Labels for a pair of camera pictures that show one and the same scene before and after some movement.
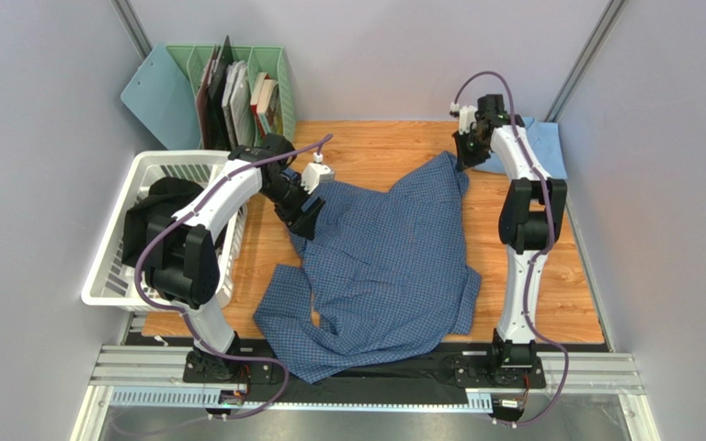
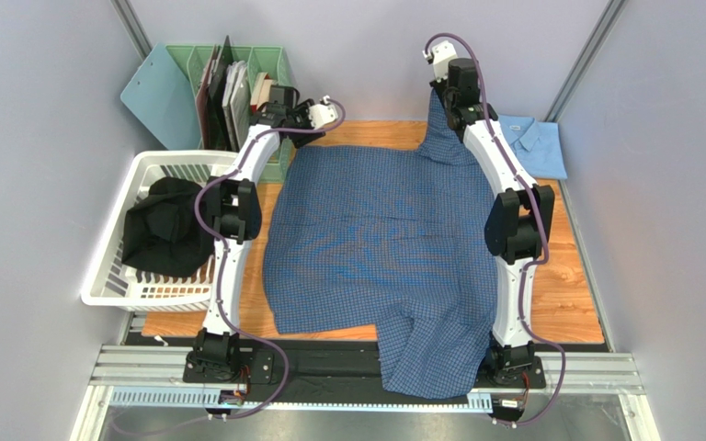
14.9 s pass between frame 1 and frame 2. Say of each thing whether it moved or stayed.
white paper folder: stayed
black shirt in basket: stayed
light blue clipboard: stayed
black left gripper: moved
